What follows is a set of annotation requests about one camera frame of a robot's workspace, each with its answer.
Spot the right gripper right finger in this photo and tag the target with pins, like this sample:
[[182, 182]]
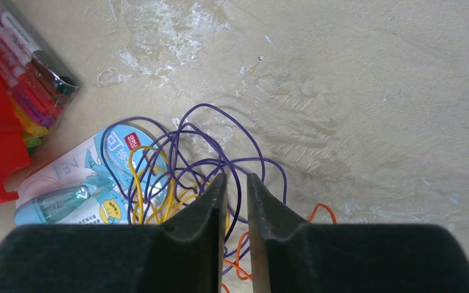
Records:
[[290, 254]]

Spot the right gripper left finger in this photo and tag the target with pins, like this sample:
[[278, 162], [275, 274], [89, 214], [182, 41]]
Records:
[[183, 254]]

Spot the dark red foil packet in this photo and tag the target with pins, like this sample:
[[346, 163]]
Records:
[[39, 84]]

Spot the blue toothbrush blister pack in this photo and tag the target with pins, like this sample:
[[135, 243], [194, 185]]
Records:
[[91, 184]]

